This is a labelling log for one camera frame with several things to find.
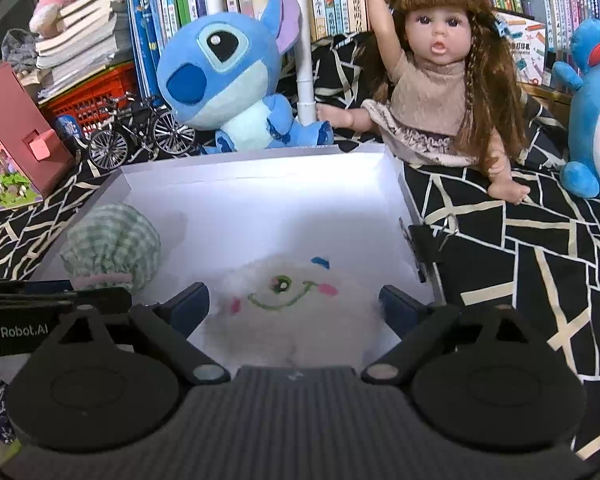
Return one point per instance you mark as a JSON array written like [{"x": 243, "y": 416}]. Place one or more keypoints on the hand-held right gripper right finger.
[{"x": 399, "y": 310}]

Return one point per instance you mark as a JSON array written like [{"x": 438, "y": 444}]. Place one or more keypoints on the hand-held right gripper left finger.
[{"x": 189, "y": 306}]

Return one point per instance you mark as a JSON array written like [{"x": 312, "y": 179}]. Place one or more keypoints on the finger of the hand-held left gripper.
[
  {"x": 100, "y": 299},
  {"x": 25, "y": 286}
]

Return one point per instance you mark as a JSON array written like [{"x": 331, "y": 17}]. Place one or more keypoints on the green checked fabric pouch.
[{"x": 110, "y": 240}]

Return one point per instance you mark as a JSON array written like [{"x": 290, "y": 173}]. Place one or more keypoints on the white fluffy plush toy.
[{"x": 290, "y": 320}]

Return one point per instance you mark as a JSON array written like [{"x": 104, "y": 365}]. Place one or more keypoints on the white cardboard box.
[{"x": 260, "y": 210}]

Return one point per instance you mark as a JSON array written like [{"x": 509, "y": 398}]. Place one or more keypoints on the black binder clip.
[{"x": 425, "y": 245}]

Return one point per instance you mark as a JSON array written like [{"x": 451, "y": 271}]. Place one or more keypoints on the black patterned blanket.
[{"x": 505, "y": 260}]

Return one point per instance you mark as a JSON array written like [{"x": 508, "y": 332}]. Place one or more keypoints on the small blue round toy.
[{"x": 70, "y": 126}]

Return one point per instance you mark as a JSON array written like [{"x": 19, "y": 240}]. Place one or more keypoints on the pink miniature house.
[{"x": 15, "y": 120}]

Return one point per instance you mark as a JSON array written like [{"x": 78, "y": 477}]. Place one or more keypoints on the black model bicycle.
[{"x": 145, "y": 120}]

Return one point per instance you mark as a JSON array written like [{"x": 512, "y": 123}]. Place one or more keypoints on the red plastic crate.
[{"x": 95, "y": 100}]

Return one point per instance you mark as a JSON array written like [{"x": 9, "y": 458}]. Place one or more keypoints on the long-haired baby doll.
[{"x": 430, "y": 90}]

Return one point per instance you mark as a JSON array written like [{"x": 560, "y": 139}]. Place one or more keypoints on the blue alien plush toy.
[{"x": 215, "y": 85}]

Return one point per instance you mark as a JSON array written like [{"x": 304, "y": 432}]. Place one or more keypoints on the grey cloth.
[{"x": 19, "y": 50}]

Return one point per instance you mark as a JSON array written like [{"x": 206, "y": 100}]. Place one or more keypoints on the stack of lying books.
[{"x": 80, "y": 35}]

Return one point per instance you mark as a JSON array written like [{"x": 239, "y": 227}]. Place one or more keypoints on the blue round plush toy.
[{"x": 590, "y": 125}]

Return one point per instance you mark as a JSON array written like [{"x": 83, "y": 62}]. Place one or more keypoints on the pink plush toy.
[{"x": 47, "y": 10}]

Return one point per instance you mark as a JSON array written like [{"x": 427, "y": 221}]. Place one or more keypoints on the white printed carton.
[{"x": 522, "y": 45}]

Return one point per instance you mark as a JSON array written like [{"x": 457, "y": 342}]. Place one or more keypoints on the row of shelved books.
[{"x": 330, "y": 5}]

